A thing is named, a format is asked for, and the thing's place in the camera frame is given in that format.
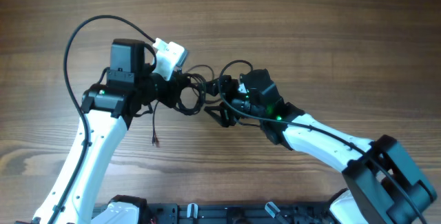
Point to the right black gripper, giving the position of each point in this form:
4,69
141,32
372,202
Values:
227,118

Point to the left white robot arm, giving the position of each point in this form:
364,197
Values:
139,73

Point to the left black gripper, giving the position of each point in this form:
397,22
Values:
174,85

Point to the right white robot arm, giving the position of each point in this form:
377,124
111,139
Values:
384,184

